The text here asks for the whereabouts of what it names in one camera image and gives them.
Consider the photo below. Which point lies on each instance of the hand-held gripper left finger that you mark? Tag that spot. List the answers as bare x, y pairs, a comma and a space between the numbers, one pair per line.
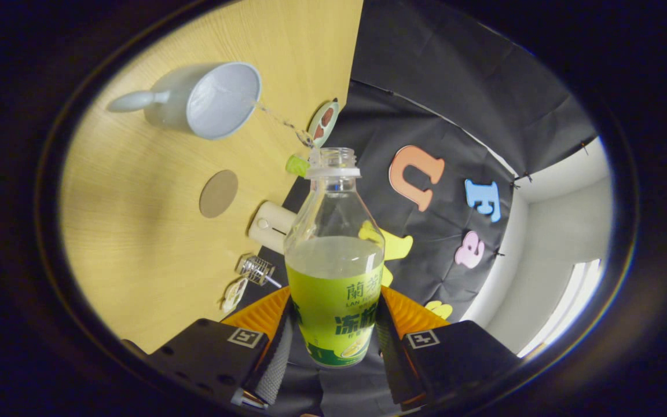
275, 365

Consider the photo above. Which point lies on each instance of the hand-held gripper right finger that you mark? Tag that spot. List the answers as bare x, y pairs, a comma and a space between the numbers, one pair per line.
394, 370

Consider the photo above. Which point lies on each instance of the green label juice bottle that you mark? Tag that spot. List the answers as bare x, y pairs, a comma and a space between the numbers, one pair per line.
333, 301

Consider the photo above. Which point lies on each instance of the round brown coaster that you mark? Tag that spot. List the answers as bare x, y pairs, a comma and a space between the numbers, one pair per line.
218, 194

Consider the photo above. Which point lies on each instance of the pale grey cup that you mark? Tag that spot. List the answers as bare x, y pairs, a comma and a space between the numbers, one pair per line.
165, 110

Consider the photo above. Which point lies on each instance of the slim green label bottle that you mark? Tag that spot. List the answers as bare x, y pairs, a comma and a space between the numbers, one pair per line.
297, 165

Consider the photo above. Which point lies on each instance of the white divided tray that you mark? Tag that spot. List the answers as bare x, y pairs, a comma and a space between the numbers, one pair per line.
234, 295

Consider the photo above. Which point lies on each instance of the metal mesh holder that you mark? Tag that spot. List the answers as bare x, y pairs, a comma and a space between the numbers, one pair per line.
255, 270

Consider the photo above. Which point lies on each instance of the cream toaster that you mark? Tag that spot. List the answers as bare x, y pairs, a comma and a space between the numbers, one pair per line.
270, 226

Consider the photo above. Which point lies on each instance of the ceiling light panel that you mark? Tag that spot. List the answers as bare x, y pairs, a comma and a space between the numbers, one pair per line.
571, 301

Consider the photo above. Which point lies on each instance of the wooden table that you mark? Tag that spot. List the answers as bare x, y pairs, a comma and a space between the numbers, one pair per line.
136, 231

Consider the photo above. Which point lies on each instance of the pale green plate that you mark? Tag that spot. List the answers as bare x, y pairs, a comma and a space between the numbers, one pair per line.
317, 136

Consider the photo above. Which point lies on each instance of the brown food piece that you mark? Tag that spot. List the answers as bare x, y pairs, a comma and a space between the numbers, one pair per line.
327, 116
319, 132

